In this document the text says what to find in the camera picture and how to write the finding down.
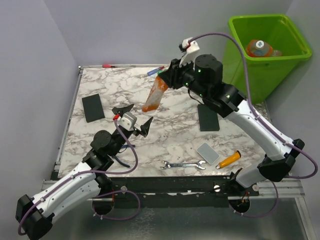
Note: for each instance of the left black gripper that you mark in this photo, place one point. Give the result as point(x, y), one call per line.
point(144, 129)

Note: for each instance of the left black foam pad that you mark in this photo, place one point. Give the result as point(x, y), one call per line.
point(93, 109)

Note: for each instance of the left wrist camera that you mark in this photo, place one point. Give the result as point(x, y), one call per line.
point(127, 121)

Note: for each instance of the orange juice bottle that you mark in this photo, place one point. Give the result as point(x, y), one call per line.
point(277, 53)

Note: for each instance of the orange label bottle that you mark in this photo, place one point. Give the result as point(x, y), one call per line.
point(155, 95)
point(258, 49)

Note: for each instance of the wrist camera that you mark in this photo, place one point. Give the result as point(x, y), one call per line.
point(190, 50)
point(127, 121)

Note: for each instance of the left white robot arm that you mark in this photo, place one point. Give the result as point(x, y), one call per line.
point(89, 179)

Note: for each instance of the right black foam pad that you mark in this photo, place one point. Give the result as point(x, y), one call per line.
point(208, 119)

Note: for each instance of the blue handled pliers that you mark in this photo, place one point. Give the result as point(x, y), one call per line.
point(122, 156)

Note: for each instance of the orange screwdriver handle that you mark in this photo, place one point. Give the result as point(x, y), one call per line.
point(229, 160)

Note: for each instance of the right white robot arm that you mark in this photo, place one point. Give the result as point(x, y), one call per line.
point(204, 78)

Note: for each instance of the green plastic bin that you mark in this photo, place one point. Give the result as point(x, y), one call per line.
point(280, 32)

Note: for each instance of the grey rectangular sharpening stone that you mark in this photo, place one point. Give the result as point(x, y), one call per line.
point(208, 153)

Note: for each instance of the black base frame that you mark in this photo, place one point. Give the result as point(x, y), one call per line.
point(180, 191)

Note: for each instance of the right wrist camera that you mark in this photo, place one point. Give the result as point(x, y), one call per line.
point(190, 50)

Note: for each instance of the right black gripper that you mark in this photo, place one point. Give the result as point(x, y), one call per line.
point(171, 75)

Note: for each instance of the black foam pad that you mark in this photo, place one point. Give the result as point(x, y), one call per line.
point(208, 119)
point(93, 109)

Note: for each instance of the blue handled screwdriver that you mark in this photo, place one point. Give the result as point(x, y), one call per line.
point(155, 71)

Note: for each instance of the silver open-end wrench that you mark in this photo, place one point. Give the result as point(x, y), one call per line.
point(197, 165)

